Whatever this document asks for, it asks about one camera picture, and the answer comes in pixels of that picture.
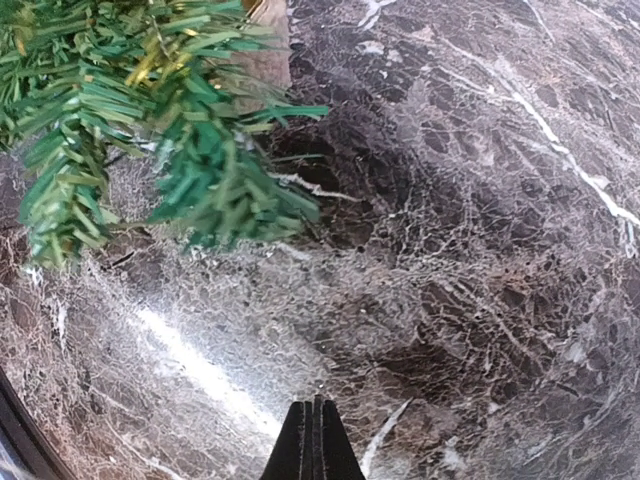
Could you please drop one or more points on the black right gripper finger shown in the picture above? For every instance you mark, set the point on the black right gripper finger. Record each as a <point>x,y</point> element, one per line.
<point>312,445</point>

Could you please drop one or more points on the small green christmas tree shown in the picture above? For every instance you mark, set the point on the small green christmas tree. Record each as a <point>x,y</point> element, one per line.
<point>88,83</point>

